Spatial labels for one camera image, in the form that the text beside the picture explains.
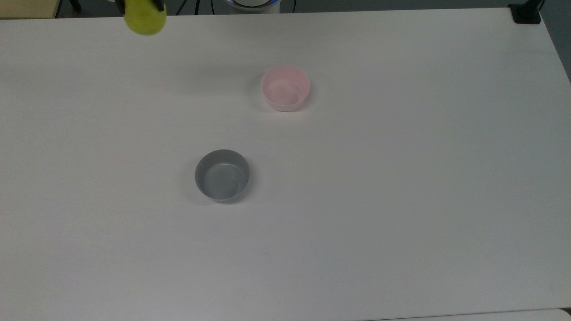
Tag black corner clamp mount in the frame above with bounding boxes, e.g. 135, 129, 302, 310
508, 0, 546, 25

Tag black floor cables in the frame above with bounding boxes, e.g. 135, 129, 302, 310
175, 0, 202, 16

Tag pink bowl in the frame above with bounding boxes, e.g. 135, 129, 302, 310
261, 66, 311, 112

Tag grey bowl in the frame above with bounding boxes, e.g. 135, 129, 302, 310
194, 149, 251, 203

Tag green pear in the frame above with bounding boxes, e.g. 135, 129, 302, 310
124, 0, 167, 37

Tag tan wooden furniture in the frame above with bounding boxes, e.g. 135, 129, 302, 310
0, 0, 62, 20

